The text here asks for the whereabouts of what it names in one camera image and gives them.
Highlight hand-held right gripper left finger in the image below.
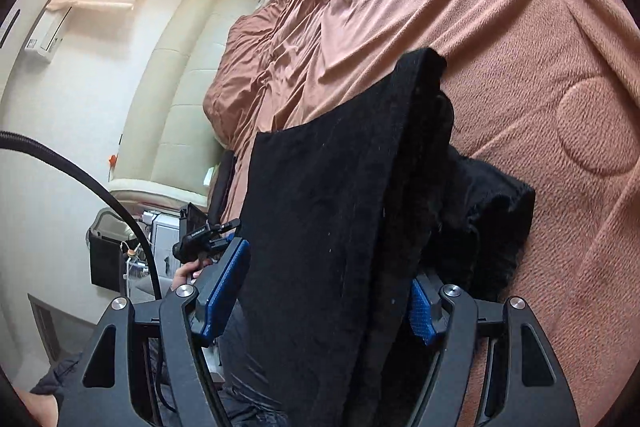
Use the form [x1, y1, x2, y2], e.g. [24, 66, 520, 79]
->
[59, 238, 252, 427]

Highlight black pants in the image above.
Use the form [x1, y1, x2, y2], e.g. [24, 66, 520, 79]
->
[425, 147, 537, 303]
[235, 48, 453, 427]

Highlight brown blanket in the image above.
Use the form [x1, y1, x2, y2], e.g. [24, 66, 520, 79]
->
[204, 0, 640, 427]

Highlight black storage box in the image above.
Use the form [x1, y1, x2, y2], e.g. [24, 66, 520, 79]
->
[86, 207, 136, 290]

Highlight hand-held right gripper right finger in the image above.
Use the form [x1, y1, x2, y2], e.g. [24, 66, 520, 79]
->
[407, 274, 581, 427]

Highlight cream padded headboard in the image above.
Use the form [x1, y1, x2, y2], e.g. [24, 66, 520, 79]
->
[107, 0, 266, 208]

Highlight black braided cable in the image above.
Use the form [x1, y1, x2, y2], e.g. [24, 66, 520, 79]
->
[0, 131, 163, 303]

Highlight white cabinet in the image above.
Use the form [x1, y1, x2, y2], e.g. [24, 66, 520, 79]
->
[145, 209, 183, 288]

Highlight white air conditioner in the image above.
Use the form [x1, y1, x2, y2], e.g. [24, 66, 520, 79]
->
[22, 4, 73, 64]

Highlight person's grey printed trousers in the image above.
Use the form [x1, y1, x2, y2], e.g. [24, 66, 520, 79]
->
[217, 297, 301, 427]

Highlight person's left hand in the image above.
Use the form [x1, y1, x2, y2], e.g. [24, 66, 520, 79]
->
[170, 257, 213, 295]

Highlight black folded pants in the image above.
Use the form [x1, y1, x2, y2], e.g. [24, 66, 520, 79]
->
[425, 147, 537, 303]

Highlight brown slatted panel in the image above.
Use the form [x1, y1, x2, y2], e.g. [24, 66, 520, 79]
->
[27, 294, 63, 360]

